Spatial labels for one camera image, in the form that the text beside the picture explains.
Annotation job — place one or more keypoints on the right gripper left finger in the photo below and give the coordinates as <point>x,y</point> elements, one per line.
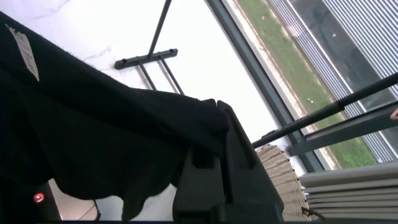
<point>199,189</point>

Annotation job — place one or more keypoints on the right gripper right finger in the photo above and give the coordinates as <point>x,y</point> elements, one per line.
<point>248,186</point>

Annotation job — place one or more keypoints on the black garment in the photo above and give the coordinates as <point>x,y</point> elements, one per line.
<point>93,130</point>

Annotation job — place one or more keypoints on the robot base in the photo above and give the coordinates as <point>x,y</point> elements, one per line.
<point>18,205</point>

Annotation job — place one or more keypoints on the white laundry basket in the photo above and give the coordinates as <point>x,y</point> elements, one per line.
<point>283,180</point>

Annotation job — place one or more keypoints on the black clothes rack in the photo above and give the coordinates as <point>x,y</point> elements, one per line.
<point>146,58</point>

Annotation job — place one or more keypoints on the beige curtain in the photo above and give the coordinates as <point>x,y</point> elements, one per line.
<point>351,193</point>

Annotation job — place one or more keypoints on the window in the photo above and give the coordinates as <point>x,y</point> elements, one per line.
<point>258,74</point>

